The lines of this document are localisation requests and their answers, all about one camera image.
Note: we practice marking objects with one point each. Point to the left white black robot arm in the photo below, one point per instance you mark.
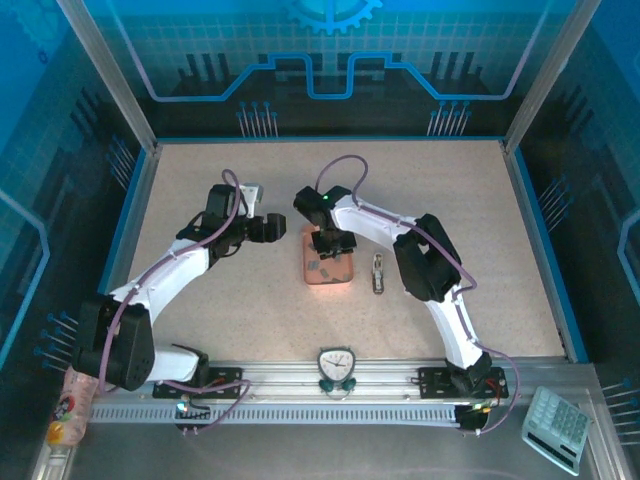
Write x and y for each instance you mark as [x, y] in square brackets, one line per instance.
[170, 280]

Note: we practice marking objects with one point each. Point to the blue table rim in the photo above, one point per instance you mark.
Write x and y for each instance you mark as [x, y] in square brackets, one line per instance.
[330, 139]

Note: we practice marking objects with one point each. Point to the black controller board with LEDs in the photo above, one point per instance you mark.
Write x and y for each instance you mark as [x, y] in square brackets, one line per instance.
[192, 412]
[467, 417]

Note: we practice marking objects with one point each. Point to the white teal alarm clock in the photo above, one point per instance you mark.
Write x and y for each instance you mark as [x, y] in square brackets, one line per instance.
[336, 362]

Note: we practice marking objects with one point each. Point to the aluminium frame extrusion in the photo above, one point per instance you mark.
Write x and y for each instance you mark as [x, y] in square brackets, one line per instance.
[52, 465]

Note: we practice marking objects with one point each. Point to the blue printed enclosure panel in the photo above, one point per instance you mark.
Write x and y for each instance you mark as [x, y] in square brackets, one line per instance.
[600, 150]
[40, 150]
[330, 50]

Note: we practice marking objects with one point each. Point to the aluminium frame post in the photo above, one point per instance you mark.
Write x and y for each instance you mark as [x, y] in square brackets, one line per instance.
[550, 75]
[110, 75]

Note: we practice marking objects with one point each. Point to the pink plastic tray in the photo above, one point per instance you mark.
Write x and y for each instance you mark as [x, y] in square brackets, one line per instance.
[335, 270]

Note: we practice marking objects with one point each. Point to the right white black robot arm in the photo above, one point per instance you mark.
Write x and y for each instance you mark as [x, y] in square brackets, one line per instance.
[370, 220]

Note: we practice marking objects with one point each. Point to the light green calculator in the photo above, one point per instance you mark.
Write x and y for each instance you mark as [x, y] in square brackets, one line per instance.
[555, 425]

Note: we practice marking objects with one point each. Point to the clear plastic bottle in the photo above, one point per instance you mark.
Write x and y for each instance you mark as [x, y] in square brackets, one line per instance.
[72, 415]

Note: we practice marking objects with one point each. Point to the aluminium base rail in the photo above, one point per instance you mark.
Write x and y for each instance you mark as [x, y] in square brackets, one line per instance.
[280, 372]

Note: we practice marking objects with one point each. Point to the aluminium blue side rail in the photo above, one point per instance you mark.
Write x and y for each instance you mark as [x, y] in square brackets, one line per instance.
[132, 235]
[532, 235]

